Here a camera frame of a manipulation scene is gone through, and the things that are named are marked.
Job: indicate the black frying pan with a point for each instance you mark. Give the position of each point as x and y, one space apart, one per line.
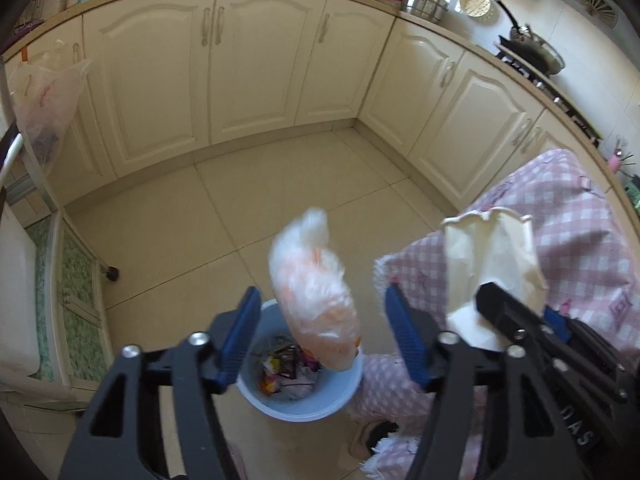
537 47

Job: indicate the pale yellow round strainer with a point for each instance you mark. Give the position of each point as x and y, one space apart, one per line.
477 4

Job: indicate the pink checked tablecloth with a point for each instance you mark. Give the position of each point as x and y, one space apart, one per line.
560 200

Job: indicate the stainless steel pot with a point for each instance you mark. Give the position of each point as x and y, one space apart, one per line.
424 5

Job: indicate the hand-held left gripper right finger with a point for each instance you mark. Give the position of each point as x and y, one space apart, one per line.
407 340

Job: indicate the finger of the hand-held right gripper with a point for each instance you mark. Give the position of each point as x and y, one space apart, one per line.
505 310
557 322

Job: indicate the pile of crumpled wrappers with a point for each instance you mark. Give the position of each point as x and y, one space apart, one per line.
285 365

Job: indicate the pink utensil cup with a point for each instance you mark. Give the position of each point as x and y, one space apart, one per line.
616 161

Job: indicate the white paper bag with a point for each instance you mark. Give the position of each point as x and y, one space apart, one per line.
480 260

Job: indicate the cream kitchen base cabinets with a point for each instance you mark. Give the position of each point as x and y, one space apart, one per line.
250 75

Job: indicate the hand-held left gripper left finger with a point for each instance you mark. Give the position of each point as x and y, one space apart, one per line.
240 340

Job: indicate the orange translucent plastic bag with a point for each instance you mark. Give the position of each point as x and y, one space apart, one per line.
310 290

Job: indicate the black gas stove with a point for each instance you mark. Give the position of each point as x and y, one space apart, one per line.
560 95

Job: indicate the blue trash bin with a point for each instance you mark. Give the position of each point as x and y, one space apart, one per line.
300 407

